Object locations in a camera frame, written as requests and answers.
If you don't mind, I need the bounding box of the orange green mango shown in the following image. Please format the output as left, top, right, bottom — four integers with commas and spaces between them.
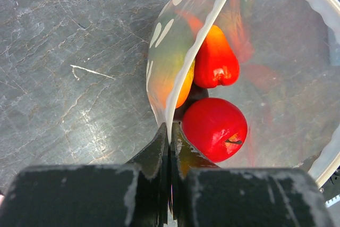
147, 18, 194, 110

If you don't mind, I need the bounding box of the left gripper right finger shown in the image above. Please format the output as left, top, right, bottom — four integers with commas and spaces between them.
171, 123, 334, 226

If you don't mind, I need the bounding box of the clear polka dot zip bag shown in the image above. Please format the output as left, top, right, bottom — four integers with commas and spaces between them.
148, 0, 339, 186

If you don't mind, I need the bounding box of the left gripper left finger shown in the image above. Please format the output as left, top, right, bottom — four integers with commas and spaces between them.
1, 124, 168, 226

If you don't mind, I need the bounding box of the bright red fruit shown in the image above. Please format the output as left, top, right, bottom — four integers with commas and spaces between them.
194, 25, 240, 89

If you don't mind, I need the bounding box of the red round apple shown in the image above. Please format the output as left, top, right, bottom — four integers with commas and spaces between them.
182, 97, 248, 163

